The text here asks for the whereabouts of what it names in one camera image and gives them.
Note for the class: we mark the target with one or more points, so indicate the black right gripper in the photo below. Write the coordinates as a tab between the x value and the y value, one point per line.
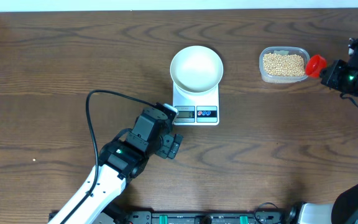
331	79

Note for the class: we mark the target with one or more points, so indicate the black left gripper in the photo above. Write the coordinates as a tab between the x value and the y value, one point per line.
170	145

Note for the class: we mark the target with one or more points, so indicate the red plastic measuring scoop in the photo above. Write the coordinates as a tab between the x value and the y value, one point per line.
315	65

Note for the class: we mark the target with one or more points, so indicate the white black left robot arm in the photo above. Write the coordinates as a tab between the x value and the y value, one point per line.
120	161

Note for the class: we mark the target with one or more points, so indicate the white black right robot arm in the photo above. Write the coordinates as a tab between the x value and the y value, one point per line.
345	207

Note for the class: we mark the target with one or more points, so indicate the white digital kitchen scale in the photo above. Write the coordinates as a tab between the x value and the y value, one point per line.
196	110

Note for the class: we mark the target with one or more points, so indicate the white round bowl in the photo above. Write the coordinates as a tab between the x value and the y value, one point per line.
196	69

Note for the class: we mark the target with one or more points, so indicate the clear plastic food container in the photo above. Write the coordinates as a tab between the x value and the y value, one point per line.
283	51

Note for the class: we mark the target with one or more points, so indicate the pile of soybeans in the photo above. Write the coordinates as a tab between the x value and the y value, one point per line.
284	65

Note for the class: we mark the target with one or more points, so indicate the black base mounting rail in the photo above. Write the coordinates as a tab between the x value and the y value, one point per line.
146	217

